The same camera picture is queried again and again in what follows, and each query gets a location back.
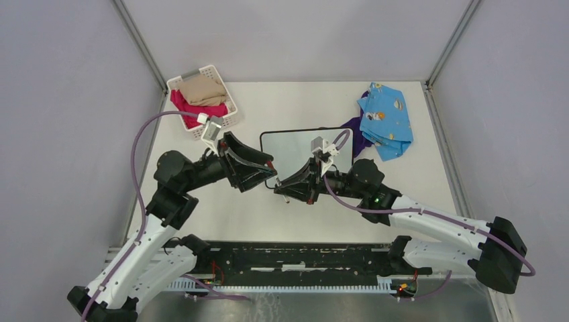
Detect blue patterned cloth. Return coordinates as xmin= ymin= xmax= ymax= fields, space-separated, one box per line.
xmin=357 ymin=82 xmax=414 ymax=162

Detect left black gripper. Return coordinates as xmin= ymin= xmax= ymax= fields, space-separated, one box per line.
xmin=182 ymin=131 xmax=278 ymax=193

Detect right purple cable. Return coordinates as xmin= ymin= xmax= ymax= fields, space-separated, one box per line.
xmin=322 ymin=129 xmax=537 ymax=277

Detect beige folded cloth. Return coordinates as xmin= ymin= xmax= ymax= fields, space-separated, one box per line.
xmin=178 ymin=74 xmax=227 ymax=106

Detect purple cable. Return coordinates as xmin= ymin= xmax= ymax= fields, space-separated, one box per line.
xmin=80 ymin=111 xmax=210 ymax=322
xmin=322 ymin=129 xmax=537 ymax=277

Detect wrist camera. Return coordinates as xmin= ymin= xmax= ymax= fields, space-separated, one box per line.
xmin=201 ymin=116 xmax=223 ymax=155
xmin=311 ymin=136 xmax=339 ymax=176

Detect white plastic basket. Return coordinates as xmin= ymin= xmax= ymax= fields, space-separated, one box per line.
xmin=167 ymin=64 xmax=240 ymax=140

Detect white red whiteboard marker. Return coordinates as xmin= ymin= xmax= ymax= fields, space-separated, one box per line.
xmin=274 ymin=175 xmax=290 ymax=204

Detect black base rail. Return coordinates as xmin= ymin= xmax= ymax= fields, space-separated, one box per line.
xmin=189 ymin=241 xmax=418 ymax=290

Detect black framed whiteboard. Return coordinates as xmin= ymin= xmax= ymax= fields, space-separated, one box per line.
xmin=260 ymin=127 xmax=345 ymax=189

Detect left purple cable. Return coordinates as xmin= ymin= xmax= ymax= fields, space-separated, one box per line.
xmin=80 ymin=111 xmax=210 ymax=322

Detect purple cloth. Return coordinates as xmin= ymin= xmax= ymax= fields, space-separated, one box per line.
xmin=341 ymin=109 xmax=373 ymax=158

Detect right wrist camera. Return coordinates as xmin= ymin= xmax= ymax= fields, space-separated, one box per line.
xmin=311 ymin=136 xmax=339 ymax=176

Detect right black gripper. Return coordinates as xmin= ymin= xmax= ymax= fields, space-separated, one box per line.
xmin=274 ymin=156 xmax=364 ymax=205

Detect magenta cloth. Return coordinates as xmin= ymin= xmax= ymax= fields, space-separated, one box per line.
xmin=170 ymin=90 xmax=227 ymax=129

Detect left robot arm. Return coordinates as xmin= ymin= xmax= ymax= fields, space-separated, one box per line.
xmin=67 ymin=131 xmax=277 ymax=321

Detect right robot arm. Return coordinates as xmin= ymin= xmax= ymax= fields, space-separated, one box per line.
xmin=274 ymin=158 xmax=535 ymax=294

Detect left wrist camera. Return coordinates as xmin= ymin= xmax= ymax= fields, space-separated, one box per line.
xmin=201 ymin=116 xmax=223 ymax=155

